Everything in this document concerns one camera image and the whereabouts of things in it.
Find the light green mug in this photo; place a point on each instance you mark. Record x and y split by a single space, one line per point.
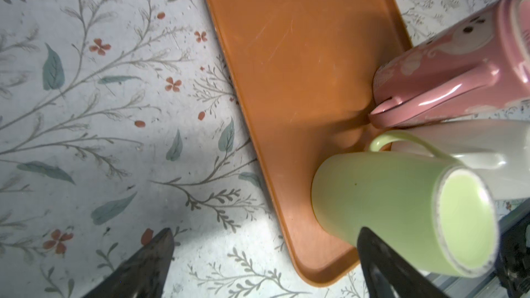
433 210

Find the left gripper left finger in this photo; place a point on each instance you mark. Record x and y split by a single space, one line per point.
142 275

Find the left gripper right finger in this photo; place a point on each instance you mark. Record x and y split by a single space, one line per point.
387 274

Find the white cream mug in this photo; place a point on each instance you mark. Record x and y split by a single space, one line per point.
498 150

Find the pink ghost mug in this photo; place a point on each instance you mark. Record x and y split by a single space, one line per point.
479 65

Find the orange plastic tray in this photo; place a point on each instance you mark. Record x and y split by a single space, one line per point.
302 71

